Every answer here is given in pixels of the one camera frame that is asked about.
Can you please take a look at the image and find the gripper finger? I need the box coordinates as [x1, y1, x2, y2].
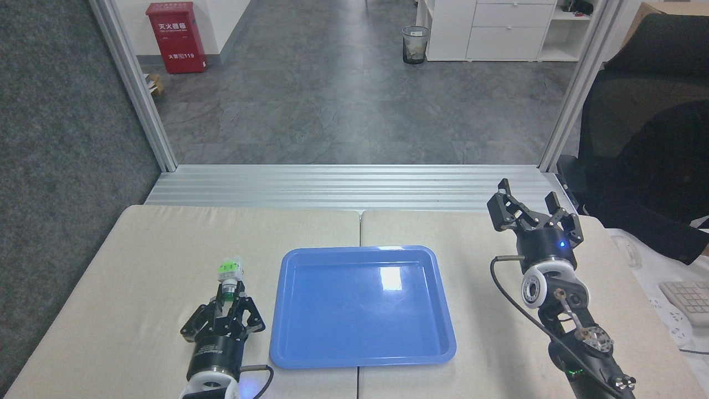
[227, 281, 266, 340]
[180, 298, 228, 342]
[544, 192, 584, 248]
[487, 178, 548, 233]

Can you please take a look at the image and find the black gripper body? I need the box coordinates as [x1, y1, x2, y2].
[186, 334, 248, 382]
[515, 226, 577, 272]

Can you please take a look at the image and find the green push button switch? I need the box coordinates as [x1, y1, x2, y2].
[217, 256, 246, 304]

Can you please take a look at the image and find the blue plastic tray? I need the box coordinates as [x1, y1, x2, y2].
[269, 245, 458, 370]

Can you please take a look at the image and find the person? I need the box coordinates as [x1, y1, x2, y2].
[598, 103, 709, 266]

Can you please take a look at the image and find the white keyboard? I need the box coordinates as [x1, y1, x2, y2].
[658, 280, 709, 328]

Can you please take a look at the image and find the white power strip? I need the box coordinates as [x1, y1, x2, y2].
[648, 296, 694, 349]

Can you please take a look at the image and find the white drawer cabinet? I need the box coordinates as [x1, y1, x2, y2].
[415, 0, 594, 63]

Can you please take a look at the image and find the black office chair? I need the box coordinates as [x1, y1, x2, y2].
[556, 14, 709, 214]

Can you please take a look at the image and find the grey felt partition panel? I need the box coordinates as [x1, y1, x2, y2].
[0, 0, 163, 383]

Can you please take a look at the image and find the large tan cardboard box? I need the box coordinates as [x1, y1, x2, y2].
[623, 1, 709, 48]

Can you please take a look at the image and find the red fire extinguisher box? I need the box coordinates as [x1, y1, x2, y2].
[146, 2, 208, 74]

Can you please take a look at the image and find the silver aluminium post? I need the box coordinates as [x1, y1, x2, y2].
[89, 0, 178, 172]
[538, 0, 624, 172]

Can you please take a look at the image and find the ribbed aluminium rail platform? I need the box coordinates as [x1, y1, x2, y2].
[144, 164, 580, 214]

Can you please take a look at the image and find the wire mesh waste bin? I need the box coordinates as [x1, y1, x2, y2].
[402, 25, 431, 65]

